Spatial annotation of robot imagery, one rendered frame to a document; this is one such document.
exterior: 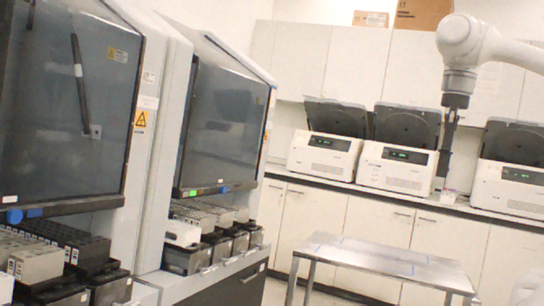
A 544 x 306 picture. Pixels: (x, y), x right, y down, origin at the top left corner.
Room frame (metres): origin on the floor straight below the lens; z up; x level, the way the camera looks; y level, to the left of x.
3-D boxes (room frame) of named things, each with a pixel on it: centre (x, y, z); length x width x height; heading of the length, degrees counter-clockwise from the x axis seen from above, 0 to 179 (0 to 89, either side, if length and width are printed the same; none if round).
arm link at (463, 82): (1.30, -0.49, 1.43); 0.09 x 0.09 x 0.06
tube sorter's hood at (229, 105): (1.78, 0.37, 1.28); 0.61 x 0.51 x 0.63; 158
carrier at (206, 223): (1.62, 0.18, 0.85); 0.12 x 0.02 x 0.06; 159
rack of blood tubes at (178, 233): (1.52, 0.33, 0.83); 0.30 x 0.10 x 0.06; 68
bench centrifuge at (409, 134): (3.76, -1.07, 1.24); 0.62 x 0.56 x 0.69; 159
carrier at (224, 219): (1.77, 0.13, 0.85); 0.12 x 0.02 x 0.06; 157
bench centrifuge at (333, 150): (3.98, -0.52, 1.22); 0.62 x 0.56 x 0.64; 156
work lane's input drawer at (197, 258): (1.57, 0.46, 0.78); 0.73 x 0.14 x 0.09; 68
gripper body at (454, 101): (1.30, -0.49, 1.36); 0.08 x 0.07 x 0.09; 158
